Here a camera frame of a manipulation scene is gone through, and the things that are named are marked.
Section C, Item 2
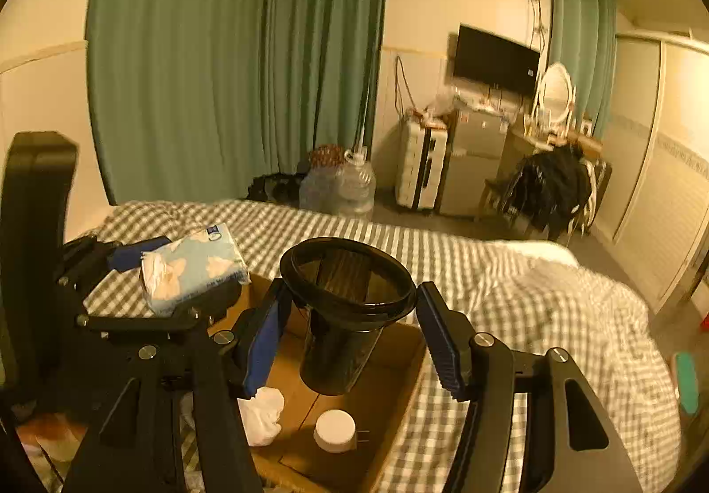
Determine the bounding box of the wooden dresser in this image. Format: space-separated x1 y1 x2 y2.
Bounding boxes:
497 126 604 197

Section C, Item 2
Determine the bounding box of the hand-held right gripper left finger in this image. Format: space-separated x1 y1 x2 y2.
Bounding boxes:
61 279 293 493

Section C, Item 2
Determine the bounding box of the clear plastic bag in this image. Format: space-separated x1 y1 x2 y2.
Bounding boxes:
430 86 462 117

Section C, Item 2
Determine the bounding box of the black bag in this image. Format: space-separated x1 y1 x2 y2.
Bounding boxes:
246 174 303 204

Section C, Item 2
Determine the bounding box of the black flat television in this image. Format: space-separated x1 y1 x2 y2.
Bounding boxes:
452 23 542 98

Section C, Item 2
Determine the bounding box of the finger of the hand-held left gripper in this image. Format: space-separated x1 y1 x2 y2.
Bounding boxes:
55 271 240 341
62 235 171 275

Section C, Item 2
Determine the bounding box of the white oval mirror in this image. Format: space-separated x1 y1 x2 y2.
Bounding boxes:
532 61 577 133

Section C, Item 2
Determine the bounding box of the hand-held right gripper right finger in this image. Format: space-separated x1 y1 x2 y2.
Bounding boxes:
414 281 646 493

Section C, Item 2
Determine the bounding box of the crumpled white tissue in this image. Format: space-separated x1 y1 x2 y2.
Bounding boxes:
237 387 287 448

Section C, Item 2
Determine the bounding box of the white plug adapter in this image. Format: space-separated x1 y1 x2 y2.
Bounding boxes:
313 409 371 454

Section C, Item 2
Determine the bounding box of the wide green curtain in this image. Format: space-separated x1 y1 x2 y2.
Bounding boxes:
85 0 392 207

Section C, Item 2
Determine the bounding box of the white pillow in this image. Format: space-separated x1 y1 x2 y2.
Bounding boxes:
501 239 580 269

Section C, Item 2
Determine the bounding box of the clear water jug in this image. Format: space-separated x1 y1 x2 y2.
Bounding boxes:
298 165 344 215
335 148 378 220

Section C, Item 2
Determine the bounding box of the narrow green curtain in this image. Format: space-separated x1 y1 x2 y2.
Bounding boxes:
547 0 619 140

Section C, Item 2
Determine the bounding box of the checked bed blanket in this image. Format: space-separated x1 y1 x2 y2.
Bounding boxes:
16 198 683 493

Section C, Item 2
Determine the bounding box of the blue patterned tissue pack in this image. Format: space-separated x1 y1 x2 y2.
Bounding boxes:
138 223 251 317

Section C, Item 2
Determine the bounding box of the teal slipper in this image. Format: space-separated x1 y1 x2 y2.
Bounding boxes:
672 351 702 416

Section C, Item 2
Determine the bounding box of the dark transparent plastic cup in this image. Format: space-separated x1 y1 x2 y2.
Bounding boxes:
278 236 417 397

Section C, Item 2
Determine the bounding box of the cardboard box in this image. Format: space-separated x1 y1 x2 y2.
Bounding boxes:
207 271 429 493

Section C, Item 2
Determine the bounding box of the white suitcase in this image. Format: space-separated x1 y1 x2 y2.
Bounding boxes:
393 115 450 211

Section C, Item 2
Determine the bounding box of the white sliding wardrobe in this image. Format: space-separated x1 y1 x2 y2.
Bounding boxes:
588 32 709 315

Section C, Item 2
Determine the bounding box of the wooden chair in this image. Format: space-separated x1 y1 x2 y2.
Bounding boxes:
479 158 613 240

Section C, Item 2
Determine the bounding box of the silver mini fridge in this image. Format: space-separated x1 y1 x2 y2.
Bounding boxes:
434 106 511 220

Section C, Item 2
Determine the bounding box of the black jacket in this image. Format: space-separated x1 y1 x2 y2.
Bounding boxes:
511 143 594 243

